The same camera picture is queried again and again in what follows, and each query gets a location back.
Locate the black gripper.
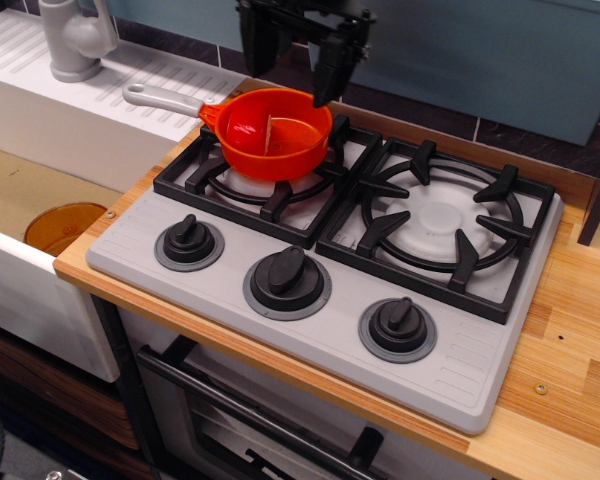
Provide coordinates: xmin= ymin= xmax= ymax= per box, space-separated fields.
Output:
xmin=236 ymin=1 xmax=377 ymax=108

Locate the red cup in pot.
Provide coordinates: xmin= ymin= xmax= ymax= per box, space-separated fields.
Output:
xmin=226 ymin=101 xmax=271 ymax=156

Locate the black left burner grate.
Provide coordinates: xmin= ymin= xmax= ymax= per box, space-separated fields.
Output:
xmin=153 ymin=115 xmax=382 ymax=249

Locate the black burner grate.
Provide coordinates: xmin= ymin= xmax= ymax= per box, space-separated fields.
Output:
xmin=316 ymin=138 xmax=563 ymax=324
xmin=153 ymin=115 xmax=382 ymax=249

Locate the grey toy faucet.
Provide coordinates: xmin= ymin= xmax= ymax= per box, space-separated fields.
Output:
xmin=38 ymin=0 xmax=119 ymax=83

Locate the black left stove knob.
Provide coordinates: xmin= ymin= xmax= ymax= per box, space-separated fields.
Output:
xmin=154 ymin=214 xmax=225 ymax=273

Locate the black stove knob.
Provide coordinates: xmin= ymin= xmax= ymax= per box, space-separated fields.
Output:
xmin=154 ymin=214 xmax=225 ymax=273
xmin=243 ymin=246 xmax=333 ymax=322
xmin=358 ymin=297 xmax=437 ymax=364

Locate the black right burner grate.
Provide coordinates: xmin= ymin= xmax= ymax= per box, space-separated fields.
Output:
xmin=316 ymin=138 xmax=563 ymax=324

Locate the black middle stove knob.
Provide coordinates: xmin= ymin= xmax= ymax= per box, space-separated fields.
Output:
xmin=243 ymin=246 xmax=333 ymax=322

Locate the grey toy stove top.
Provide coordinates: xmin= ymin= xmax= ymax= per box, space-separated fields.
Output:
xmin=86 ymin=127 xmax=564 ymax=434

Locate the teal cabinet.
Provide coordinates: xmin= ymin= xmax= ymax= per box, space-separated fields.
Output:
xmin=105 ymin=0 xmax=600 ymax=147

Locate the white toy sink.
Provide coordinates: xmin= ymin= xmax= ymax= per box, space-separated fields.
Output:
xmin=0 ymin=9 xmax=242 ymax=383

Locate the black right stove knob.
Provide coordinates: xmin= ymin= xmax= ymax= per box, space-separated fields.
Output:
xmin=358 ymin=297 xmax=437 ymax=364

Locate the orange pot with grey handle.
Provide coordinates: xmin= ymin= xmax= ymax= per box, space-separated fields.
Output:
xmin=122 ymin=84 xmax=334 ymax=181

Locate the oven door with black handle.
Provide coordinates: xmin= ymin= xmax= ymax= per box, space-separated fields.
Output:
xmin=135 ymin=334 xmax=483 ymax=479

